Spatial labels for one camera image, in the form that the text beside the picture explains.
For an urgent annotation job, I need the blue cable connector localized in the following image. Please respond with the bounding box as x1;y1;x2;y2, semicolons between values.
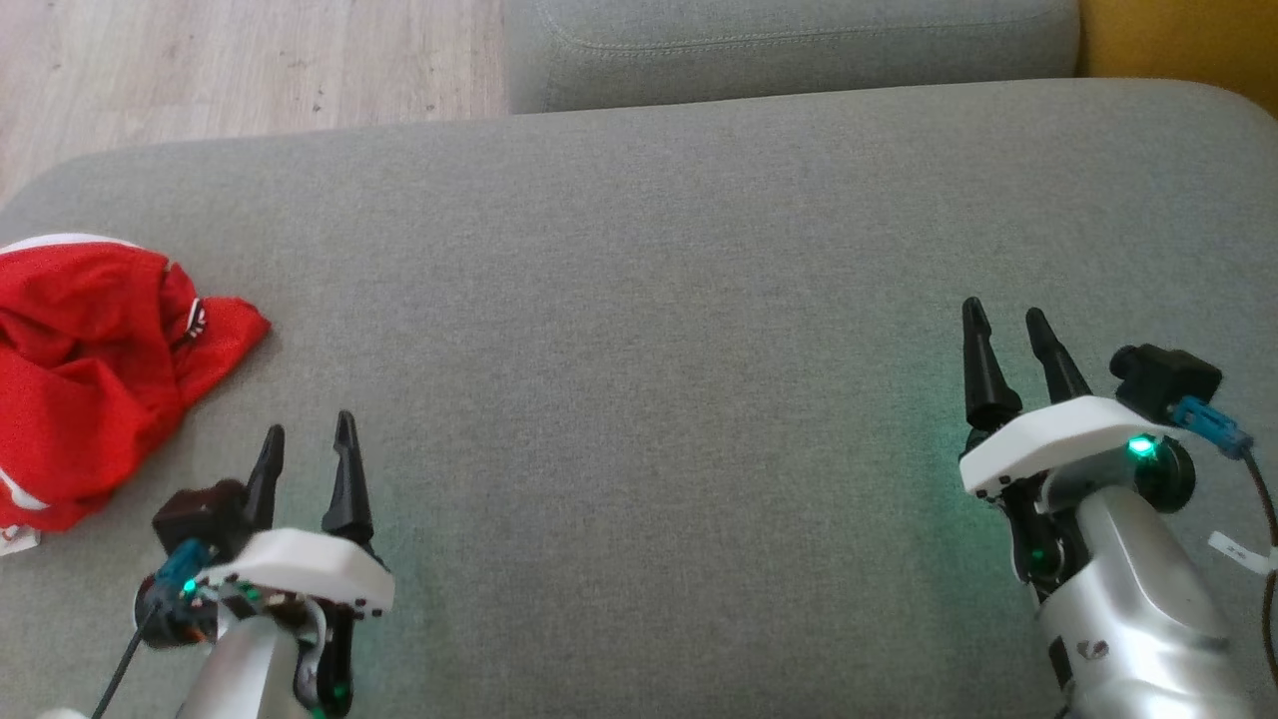
155;539;216;600
1170;396;1254;460

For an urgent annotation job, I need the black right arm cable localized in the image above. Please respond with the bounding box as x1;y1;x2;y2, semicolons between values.
1238;449;1278;690

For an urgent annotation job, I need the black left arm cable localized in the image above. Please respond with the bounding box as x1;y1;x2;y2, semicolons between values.
92;599;166;719

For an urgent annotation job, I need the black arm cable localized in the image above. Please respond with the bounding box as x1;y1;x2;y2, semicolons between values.
1238;449;1278;690
92;599;166;719

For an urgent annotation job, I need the blue right cable connector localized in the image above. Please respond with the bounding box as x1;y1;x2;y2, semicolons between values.
1170;396;1254;460

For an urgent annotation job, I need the yellow furniture panel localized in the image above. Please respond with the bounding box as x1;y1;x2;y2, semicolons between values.
1078;0;1278;119

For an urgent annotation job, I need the red shorts white stripe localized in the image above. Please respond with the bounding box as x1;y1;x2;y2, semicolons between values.
0;233;273;555

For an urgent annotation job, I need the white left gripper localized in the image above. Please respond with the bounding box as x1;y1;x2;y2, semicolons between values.
197;410;395;719

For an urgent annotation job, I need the white right cable tag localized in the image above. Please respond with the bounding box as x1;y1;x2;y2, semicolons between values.
1208;532;1278;575

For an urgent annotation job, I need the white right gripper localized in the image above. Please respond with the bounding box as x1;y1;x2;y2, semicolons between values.
958;297;1184;600

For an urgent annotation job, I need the blue left cable connector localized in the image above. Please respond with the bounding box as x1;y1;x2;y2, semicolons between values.
155;539;216;600

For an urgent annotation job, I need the grey sofa seat cushion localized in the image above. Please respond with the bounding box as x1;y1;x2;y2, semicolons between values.
0;78;1278;719

